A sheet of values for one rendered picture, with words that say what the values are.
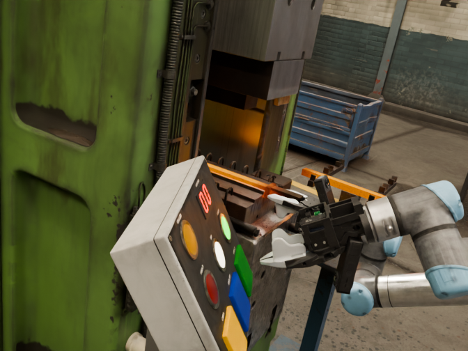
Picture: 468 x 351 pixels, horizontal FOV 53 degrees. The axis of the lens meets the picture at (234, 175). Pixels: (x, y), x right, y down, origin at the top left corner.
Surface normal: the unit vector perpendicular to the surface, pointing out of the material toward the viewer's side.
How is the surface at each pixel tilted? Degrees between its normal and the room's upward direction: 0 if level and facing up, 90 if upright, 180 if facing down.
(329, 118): 89
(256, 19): 90
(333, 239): 90
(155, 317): 90
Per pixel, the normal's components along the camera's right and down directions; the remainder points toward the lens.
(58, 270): -0.49, 0.23
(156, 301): -0.08, 0.34
